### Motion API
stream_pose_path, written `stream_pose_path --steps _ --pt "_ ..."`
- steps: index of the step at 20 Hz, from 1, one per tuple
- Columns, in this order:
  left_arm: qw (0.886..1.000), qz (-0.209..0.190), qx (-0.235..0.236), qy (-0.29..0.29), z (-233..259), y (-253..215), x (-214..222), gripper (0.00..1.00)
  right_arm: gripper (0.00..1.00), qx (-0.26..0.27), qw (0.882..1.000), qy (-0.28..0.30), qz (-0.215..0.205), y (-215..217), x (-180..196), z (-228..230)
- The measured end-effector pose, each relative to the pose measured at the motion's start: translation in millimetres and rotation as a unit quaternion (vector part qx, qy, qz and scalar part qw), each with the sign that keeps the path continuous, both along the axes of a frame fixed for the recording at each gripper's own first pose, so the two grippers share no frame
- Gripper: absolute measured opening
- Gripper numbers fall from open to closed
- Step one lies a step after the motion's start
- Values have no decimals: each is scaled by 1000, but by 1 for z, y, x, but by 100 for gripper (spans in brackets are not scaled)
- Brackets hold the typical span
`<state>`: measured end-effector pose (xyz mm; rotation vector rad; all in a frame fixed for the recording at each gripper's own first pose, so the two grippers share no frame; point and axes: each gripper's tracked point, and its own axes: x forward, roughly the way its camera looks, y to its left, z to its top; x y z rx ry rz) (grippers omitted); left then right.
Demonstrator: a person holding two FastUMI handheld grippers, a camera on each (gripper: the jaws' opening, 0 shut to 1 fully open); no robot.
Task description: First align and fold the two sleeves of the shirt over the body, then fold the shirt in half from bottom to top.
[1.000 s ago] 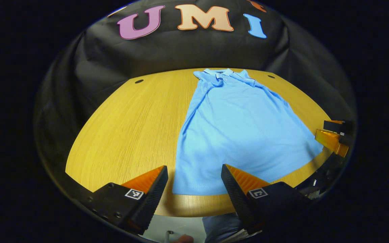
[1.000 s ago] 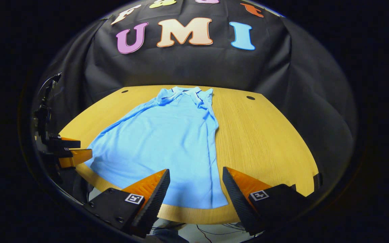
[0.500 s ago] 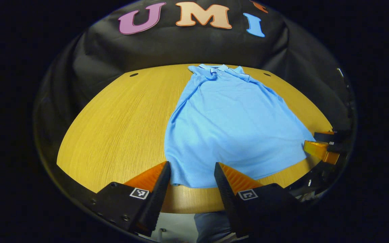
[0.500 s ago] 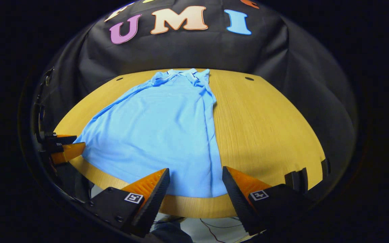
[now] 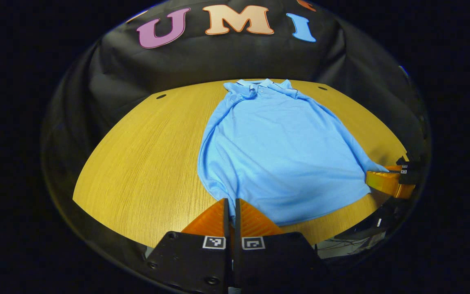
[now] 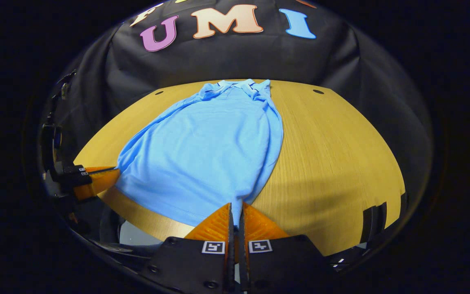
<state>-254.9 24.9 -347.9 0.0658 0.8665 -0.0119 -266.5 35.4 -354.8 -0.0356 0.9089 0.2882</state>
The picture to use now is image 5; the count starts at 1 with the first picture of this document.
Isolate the black backdrop cloth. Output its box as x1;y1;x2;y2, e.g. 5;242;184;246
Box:
41;0;432;262

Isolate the light blue T-shirt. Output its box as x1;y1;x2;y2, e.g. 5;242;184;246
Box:
197;78;390;227

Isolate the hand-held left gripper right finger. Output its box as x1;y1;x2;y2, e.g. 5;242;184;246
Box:
233;198;328;290

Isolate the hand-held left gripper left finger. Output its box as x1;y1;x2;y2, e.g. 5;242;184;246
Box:
144;198;232;294

